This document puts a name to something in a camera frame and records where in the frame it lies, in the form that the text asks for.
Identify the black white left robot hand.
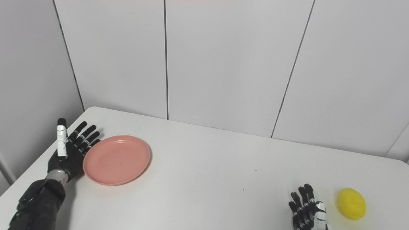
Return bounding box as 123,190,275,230
47,118,101,182

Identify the pink round plate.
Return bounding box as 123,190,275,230
83,135,151,186

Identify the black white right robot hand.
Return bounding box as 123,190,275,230
289,184,330,230

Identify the yellow lemon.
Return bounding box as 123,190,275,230
337,188,367,220

